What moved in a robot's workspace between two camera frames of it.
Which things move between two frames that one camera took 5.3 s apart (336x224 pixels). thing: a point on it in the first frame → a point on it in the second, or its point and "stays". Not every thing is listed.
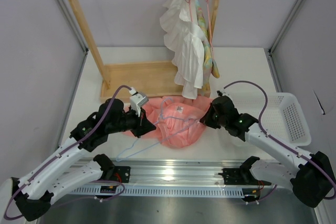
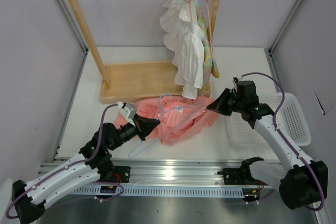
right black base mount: x=241 y=176 stays
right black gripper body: x=212 y=120 → x=235 y=103
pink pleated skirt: x=177 y=121 stays
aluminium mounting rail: x=179 y=172 stays
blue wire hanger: x=160 y=141 → x=168 y=134
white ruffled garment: x=184 y=35 stays
